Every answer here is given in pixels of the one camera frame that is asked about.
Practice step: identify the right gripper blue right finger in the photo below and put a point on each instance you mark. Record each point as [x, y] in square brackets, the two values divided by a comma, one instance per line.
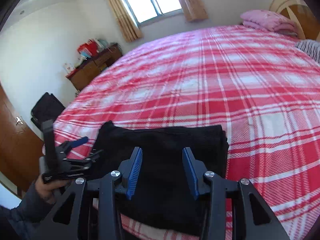
[252, 218]

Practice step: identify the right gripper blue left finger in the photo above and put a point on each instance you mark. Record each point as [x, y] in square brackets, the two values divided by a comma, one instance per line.
[70, 216]

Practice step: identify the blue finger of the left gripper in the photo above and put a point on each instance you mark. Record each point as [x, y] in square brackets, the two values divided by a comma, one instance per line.
[77, 143]
[92, 158]

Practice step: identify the black pants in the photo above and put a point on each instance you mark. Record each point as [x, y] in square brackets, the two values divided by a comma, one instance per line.
[162, 197]

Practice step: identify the dark jacket left forearm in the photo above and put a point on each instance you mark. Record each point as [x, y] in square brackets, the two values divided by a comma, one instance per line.
[22, 221]

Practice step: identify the person's left hand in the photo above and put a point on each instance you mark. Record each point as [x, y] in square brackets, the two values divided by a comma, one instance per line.
[46, 191]

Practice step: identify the brown wooden door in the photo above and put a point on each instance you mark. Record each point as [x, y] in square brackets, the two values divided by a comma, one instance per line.
[21, 148]

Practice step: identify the black folding chair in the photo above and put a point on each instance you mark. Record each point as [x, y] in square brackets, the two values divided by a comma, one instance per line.
[47, 108]

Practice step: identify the white box on desk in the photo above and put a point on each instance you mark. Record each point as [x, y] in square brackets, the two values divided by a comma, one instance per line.
[68, 67]

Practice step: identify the red gift bag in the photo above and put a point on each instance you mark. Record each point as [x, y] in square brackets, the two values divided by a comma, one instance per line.
[88, 49]

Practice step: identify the left beige curtain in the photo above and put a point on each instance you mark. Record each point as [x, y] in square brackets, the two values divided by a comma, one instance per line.
[127, 25]

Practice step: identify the beige curtain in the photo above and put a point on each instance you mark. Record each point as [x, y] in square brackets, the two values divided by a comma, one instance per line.
[193, 10]
[127, 25]

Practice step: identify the red plaid bed sheet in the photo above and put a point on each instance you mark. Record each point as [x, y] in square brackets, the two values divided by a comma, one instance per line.
[257, 85]

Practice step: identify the right beige curtain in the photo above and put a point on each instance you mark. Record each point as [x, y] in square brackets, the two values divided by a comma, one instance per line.
[193, 10]

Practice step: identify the striped pillow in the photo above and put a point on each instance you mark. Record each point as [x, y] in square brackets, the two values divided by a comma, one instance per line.
[310, 47]

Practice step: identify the folded pink blanket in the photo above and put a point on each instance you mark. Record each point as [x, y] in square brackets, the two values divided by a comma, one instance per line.
[269, 21]

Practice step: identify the cream wooden headboard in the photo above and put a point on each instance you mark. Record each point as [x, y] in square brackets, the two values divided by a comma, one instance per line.
[299, 12]

